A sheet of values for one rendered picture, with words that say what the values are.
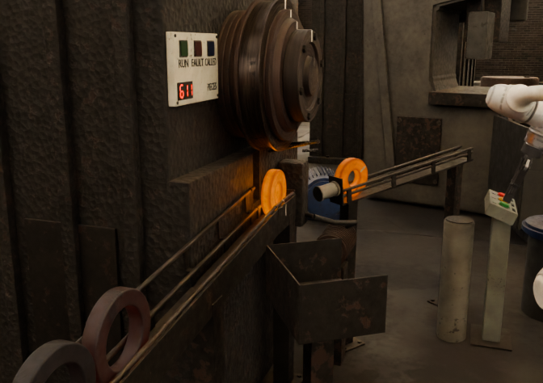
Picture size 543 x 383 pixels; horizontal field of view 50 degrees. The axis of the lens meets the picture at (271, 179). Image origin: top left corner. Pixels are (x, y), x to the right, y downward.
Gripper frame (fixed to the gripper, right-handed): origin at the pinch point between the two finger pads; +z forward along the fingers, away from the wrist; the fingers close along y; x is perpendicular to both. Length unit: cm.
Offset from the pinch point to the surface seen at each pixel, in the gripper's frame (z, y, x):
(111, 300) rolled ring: 15, 154, -74
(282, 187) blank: 16, 57, -73
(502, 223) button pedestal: 12.7, -2.4, 2.9
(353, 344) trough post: 79, 19, -30
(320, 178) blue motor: 68, -139, -93
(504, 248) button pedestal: 21.7, -2.4, 8.0
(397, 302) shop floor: 76, -30, -18
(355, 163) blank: 9, 17, -58
